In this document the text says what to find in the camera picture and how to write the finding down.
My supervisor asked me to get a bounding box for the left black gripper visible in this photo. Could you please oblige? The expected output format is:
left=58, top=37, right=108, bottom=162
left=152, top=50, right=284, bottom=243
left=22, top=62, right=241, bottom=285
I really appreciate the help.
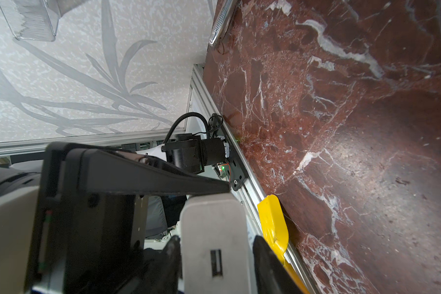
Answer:
left=24, top=142, right=230, bottom=294

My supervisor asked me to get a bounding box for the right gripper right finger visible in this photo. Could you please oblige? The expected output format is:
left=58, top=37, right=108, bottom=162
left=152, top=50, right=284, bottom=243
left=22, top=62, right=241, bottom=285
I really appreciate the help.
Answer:
left=253, top=236, right=303, bottom=294

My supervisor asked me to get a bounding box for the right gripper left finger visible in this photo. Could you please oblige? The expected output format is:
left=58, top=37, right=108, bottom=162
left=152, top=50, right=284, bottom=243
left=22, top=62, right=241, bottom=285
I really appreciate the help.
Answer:
left=144, top=235, right=181, bottom=294

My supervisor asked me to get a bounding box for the white charger plug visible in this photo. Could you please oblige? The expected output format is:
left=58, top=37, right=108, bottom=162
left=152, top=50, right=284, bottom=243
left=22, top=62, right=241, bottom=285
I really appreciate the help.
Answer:
left=180, top=193, right=252, bottom=294

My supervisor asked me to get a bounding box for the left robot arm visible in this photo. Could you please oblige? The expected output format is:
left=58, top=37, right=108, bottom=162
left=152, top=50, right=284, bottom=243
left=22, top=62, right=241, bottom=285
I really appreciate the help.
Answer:
left=24, top=120, right=252, bottom=294

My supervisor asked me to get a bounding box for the yellow toy shovel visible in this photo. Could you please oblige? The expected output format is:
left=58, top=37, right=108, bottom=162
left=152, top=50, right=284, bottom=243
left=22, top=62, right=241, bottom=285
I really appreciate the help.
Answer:
left=257, top=194, right=309, bottom=294

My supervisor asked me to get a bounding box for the aluminium front rail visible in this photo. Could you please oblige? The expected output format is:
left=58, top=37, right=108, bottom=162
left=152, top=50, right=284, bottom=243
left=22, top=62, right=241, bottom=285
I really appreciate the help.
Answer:
left=0, top=64, right=319, bottom=294

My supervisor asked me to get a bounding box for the clear plastic wall shelf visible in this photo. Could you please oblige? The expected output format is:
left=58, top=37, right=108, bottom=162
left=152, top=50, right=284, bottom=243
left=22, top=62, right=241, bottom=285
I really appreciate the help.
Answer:
left=0, top=0, right=86, bottom=42

